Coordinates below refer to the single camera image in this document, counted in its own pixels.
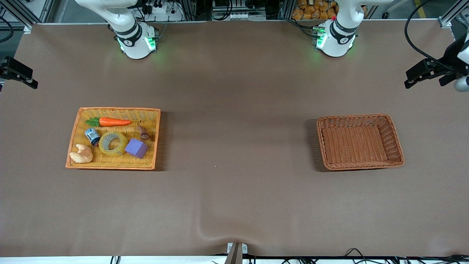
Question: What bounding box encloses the yellow tape roll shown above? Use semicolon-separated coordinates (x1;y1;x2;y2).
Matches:
99;131;129;157

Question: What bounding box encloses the small jar black lid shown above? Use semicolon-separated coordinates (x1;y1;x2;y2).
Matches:
85;128;101;147

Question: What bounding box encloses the toy croissant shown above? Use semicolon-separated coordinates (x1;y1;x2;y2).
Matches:
69;144;94;164

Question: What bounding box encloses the brown wicker basket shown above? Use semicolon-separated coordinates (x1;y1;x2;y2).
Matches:
317;114;405;171

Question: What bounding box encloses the orange toy carrot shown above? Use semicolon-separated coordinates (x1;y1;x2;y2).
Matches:
85;117;132;128

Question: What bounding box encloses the yellow wicker basket orange rim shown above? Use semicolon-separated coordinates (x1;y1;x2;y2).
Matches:
66;107;161;171

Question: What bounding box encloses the bag of orange toys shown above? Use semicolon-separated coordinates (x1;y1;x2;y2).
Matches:
292;0;337;20

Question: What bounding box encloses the brown toy root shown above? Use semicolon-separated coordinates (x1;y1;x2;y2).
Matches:
137;121;151;141

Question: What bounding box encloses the purple foam cube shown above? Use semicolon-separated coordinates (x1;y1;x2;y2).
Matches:
125;139;148;159

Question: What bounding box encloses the large white power strip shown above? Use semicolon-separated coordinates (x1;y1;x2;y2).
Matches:
141;0;184;22

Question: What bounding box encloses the small white power strip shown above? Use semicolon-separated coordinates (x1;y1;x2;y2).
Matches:
230;12;266;21

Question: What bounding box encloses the brown table cover sheet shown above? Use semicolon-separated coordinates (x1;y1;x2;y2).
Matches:
0;20;469;257

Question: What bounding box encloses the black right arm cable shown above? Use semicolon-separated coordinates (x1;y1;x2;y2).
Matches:
0;16;14;43

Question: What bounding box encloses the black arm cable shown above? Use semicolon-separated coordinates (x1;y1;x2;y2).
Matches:
404;0;446;69
0;16;14;43

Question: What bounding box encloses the aluminium frame profile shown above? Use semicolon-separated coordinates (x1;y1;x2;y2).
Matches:
0;0;55;34
439;0;469;29

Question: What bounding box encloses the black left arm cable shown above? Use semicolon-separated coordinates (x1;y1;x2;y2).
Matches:
404;0;446;69

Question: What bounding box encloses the looped black cable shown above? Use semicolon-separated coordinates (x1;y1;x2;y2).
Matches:
344;248;371;263

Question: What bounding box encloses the metal table clamp bracket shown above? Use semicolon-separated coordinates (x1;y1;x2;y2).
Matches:
227;242;248;254

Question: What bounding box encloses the brown camera pole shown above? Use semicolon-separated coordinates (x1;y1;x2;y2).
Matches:
224;243;243;264

